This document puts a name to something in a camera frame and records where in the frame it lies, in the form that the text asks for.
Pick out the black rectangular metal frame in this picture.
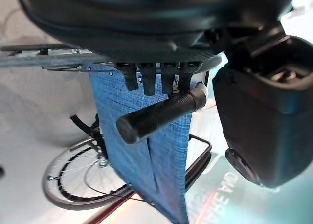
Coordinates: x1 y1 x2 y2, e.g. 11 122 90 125
184 134 212 188

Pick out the floor sign with red letters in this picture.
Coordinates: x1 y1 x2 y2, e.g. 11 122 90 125
188 170 245 224

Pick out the wheelchair with blue fabric backrest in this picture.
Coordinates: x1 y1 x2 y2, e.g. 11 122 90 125
0 43 208 224

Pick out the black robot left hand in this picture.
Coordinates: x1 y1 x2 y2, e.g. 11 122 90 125
14 0 313 188

